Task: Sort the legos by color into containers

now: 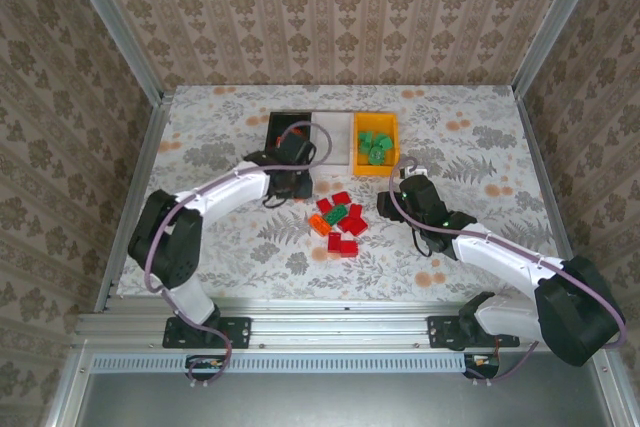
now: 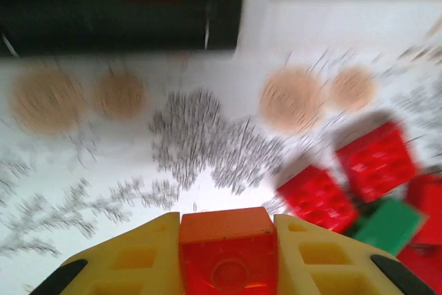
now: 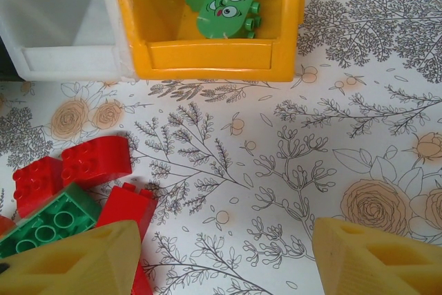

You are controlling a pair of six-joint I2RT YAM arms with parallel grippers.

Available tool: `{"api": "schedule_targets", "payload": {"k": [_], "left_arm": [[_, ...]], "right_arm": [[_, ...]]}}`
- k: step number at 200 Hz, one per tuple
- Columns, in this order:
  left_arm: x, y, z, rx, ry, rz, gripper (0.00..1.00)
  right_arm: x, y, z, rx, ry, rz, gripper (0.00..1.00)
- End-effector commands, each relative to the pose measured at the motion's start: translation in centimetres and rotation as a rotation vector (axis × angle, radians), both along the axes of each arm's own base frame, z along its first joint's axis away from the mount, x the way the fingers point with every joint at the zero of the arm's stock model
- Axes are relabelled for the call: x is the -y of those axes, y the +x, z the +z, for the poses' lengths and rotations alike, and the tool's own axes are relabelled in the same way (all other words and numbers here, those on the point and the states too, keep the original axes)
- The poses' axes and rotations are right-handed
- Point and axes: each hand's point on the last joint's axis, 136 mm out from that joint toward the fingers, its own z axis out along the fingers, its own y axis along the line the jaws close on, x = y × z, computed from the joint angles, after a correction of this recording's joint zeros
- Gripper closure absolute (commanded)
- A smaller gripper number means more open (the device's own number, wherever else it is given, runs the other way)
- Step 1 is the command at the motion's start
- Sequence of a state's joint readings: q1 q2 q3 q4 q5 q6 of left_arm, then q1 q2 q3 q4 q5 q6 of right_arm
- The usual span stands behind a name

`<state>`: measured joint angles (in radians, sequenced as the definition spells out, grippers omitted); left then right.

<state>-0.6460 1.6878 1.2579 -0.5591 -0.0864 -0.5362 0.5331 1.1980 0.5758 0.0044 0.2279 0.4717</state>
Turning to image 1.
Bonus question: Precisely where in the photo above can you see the orange plastic bin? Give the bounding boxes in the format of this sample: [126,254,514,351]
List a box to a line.
[352,112,400,178]

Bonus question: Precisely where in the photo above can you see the dark green lego brick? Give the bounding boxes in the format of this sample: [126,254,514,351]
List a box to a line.
[323,206,350,227]

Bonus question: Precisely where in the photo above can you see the black plastic bin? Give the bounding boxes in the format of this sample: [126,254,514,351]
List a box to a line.
[267,110,315,168]

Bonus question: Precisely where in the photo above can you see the white translucent plastic bin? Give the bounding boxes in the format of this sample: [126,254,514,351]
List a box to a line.
[312,111,355,174]

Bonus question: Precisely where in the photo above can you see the floral patterned table cover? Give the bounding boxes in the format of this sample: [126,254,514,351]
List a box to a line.
[115,84,575,304]

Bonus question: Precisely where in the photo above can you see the grey metal panel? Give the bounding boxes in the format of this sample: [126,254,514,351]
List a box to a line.
[74,351,619,427]

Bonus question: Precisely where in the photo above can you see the aluminium table side rail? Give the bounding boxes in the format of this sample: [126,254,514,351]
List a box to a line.
[512,86,577,262]
[94,91,175,312]

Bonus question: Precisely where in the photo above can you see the aluminium frame cross rail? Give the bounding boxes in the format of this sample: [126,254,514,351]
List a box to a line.
[74,296,614,350]

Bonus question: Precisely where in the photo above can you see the white slotted cable duct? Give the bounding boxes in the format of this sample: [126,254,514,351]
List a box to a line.
[91,352,467,374]

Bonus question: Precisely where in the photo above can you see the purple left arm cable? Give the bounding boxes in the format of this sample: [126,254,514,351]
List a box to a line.
[143,121,332,389]

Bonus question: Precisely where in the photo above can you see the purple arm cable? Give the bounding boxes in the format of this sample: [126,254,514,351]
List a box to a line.
[143,121,332,389]
[389,156,629,388]

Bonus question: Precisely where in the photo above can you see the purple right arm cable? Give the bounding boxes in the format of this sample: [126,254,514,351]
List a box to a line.
[389,156,629,388]

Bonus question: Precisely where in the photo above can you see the aluminium frame post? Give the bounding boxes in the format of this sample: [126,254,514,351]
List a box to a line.
[512,0,609,98]
[57,0,167,104]

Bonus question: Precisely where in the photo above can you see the aluminium lower frame rail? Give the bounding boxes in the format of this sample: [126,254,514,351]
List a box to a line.
[42,346,96,427]
[592,346,640,427]

